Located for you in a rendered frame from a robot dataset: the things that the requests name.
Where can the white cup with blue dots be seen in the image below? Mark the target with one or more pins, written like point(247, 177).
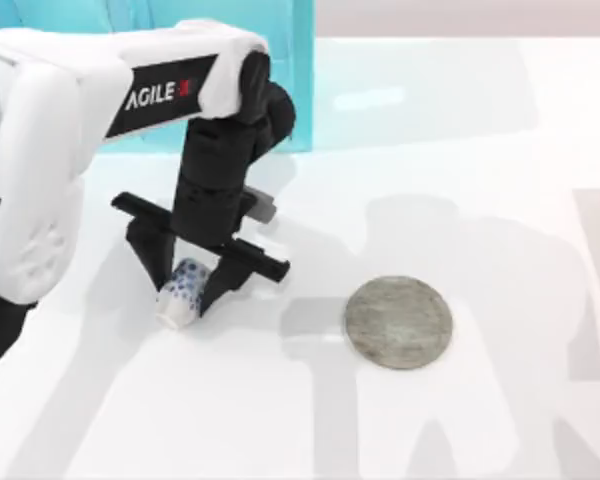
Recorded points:
point(184, 294)

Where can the round grey coaster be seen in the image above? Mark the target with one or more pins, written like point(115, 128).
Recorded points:
point(398, 322)

